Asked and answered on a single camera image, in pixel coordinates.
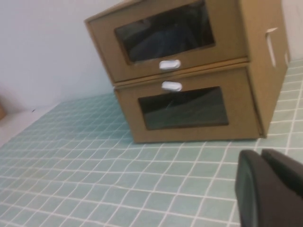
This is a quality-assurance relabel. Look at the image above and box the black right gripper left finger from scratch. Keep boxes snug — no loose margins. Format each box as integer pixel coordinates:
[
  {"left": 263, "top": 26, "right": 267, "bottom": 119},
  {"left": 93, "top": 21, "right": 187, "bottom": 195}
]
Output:
[{"left": 235, "top": 149, "right": 303, "bottom": 227}]

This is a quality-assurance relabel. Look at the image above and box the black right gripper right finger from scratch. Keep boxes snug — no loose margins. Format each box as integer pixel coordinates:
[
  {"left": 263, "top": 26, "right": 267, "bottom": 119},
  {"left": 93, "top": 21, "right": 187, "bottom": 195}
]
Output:
[{"left": 261, "top": 148, "right": 303, "bottom": 201}]

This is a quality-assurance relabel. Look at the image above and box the cardboard drawer with clear window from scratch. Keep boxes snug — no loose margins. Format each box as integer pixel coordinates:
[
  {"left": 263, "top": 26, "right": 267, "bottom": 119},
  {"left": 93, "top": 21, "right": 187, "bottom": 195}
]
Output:
[{"left": 85, "top": 0, "right": 248, "bottom": 82}]

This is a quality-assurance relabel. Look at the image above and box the white plastic drawer pull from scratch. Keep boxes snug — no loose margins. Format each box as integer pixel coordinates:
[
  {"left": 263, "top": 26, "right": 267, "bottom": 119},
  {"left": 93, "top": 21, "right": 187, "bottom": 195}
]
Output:
[
  {"left": 161, "top": 81, "right": 183, "bottom": 92},
  {"left": 159, "top": 59, "right": 182, "bottom": 71}
]

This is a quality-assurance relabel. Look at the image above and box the closed cardboard shoe box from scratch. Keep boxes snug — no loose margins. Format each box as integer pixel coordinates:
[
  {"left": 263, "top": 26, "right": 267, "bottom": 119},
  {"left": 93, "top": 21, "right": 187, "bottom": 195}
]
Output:
[{"left": 113, "top": 61, "right": 288, "bottom": 144}]

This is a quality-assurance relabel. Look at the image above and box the cardboard shoe box outer shell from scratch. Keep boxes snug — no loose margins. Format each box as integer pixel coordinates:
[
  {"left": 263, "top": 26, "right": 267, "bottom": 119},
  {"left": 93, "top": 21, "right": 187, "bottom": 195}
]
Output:
[{"left": 84, "top": 0, "right": 291, "bottom": 85}]

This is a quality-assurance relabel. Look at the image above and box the green checked tablecloth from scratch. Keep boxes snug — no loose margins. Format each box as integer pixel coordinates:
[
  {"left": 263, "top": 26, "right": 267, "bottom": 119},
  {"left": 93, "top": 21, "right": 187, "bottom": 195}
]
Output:
[{"left": 0, "top": 58, "right": 303, "bottom": 227}]

